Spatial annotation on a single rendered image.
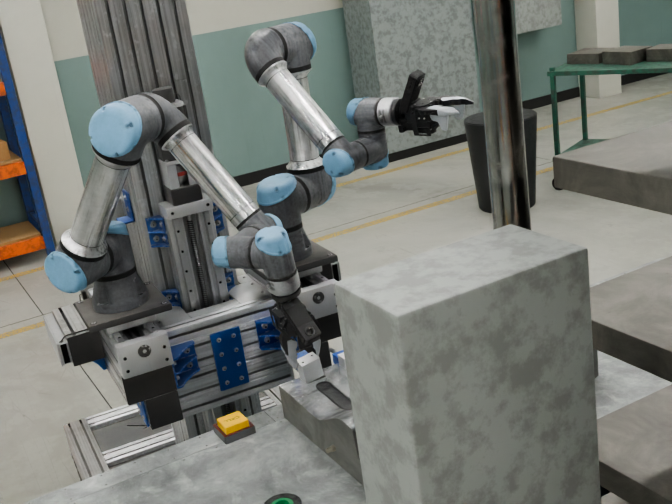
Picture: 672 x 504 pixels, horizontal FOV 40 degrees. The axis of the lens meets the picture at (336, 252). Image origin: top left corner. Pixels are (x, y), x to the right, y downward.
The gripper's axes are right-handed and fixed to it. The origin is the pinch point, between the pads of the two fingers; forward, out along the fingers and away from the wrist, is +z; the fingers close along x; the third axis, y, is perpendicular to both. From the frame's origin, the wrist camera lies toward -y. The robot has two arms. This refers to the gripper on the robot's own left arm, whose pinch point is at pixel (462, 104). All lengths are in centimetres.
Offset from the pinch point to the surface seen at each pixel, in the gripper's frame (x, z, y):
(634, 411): 61, 65, 33
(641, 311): 69, 72, 7
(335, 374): 52, -15, 50
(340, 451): 74, 3, 52
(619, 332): 77, 72, 6
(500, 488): 107, 67, 13
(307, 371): 58, -18, 46
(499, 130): 71, 53, -23
